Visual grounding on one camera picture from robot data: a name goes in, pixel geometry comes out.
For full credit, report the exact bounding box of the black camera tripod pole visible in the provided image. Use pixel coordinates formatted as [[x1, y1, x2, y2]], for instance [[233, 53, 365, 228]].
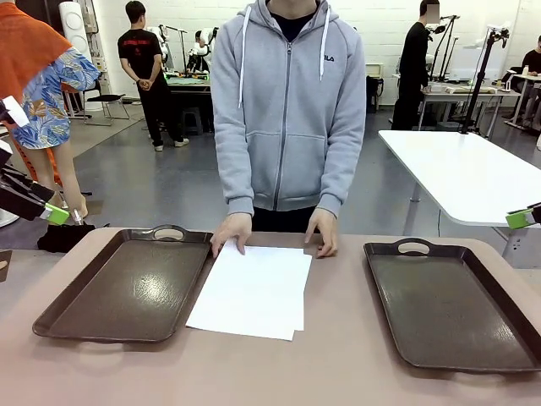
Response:
[[459, 27, 511, 135]]

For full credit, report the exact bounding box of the white box enclosure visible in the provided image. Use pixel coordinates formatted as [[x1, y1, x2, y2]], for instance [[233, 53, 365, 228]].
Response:
[[448, 41, 506, 82]]

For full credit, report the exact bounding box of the person's left hand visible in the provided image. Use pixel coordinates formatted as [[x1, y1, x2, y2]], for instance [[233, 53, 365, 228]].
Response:
[[303, 206, 339, 259]]

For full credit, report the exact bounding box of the white rounded table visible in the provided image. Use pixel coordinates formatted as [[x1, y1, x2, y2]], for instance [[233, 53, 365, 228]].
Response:
[[378, 129, 541, 270]]

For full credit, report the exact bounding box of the person's left forearm grey sleeve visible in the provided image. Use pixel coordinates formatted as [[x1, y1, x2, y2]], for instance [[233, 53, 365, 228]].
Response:
[[315, 126, 367, 219]]

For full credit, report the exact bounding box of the person in black long sleeves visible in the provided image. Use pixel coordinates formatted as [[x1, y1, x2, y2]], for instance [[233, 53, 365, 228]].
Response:
[[391, 0, 441, 131]]

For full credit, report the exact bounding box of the black metal chair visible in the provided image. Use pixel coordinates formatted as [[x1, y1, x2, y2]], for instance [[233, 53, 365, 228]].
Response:
[[83, 78, 131, 127]]

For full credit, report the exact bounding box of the orange cloth garment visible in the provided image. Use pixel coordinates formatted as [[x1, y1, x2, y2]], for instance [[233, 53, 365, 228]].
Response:
[[0, 0, 74, 105]]

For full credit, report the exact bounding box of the workbench with green mat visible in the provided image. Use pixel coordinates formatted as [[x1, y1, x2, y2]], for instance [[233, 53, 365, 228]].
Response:
[[162, 71, 214, 136]]

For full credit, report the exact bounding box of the person in black T-shirt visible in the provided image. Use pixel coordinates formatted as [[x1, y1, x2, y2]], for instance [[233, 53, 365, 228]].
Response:
[[117, 0, 191, 152]]

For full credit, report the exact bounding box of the black fabric bundle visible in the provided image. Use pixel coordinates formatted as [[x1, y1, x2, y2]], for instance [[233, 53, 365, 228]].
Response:
[[36, 222, 97, 254]]

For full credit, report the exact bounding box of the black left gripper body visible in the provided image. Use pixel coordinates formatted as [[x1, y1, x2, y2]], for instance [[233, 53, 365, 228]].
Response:
[[0, 167, 16, 215]]

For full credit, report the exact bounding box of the grey plastic stool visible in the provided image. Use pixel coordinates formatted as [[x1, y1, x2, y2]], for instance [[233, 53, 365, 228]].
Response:
[[181, 106, 205, 136]]

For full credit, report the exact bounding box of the person's right hand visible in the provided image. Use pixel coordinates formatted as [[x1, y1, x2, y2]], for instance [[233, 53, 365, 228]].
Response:
[[210, 212, 254, 259]]

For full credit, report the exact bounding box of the white tower air conditioner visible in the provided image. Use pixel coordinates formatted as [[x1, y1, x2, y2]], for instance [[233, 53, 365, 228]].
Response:
[[57, 0, 105, 112]]

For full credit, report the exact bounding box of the white A4 paper sheet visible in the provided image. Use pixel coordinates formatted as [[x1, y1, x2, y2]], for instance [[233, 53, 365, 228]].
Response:
[[295, 253, 313, 332], [185, 239, 305, 342]]

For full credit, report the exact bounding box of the person's right forearm grey sleeve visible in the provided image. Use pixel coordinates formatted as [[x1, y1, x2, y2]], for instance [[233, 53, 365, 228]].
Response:
[[214, 126, 256, 217]]

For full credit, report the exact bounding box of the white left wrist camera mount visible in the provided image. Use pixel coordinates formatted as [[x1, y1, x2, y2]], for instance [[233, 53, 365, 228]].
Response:
[[0, 96, 30, 169]]

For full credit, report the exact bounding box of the person in grey hoodie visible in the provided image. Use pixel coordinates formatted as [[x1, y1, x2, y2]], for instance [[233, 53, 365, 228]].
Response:
[[210, 0, 368, 233]]

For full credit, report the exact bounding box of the long grey workbench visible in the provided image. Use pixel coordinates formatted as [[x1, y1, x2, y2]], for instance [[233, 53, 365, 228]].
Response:
[[416, 82, 522, 140]]

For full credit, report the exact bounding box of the brown plastic serving tray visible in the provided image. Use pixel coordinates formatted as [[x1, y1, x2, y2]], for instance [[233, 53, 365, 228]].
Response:
[[363, 238, 541, 375], [32, 223, 216, 343]]

